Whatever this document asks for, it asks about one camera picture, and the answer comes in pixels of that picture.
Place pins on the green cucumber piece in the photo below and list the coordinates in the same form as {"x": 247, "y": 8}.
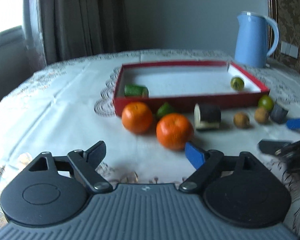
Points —
{"x": 136, "y": 90}
{"x": 164, "y": 110}

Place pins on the gold framed patterned headboard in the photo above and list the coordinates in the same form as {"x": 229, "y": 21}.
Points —
{"x": 288, "y": 22}

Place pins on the brown longan fruit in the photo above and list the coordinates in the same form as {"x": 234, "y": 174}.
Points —
{"x": 241, "y": 120}
{"x": 261, "y": 115}

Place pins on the white wall switch panel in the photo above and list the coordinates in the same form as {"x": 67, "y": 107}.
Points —
{"x": 289, "y": 49}

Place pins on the green tomato fruit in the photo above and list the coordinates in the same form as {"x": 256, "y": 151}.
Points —
{"x": 237, "y": 83}
{"x": 266, "y": 102}

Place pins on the blue electric kettle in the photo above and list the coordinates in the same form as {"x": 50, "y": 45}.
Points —
{"x": 252, "y": 39}

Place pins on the brown patterned curtain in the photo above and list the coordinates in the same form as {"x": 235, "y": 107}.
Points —
{"x": 60, "y": 30}

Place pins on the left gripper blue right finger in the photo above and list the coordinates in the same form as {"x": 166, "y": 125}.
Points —
{"x": 207, "y": 165}

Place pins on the red shallow cardboard box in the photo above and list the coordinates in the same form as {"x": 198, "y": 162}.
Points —
{"x": 185, "y": 83}

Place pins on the orange mandarin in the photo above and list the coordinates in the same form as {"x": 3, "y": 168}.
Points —
{"x": 137, "y": 117}
{"x": 173, "y": 131}

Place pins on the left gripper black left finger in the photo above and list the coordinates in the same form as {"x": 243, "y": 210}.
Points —
{"x": 84, "y": 164}

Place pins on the white embroidered tablecloth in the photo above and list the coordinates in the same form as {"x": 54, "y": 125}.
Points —
{"x": 68, "y": 106}

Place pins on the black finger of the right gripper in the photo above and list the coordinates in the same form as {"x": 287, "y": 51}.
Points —
{"x": 271, "y": 147}

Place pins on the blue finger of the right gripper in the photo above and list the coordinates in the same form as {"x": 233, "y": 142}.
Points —
{"x": 293, "y": 124}

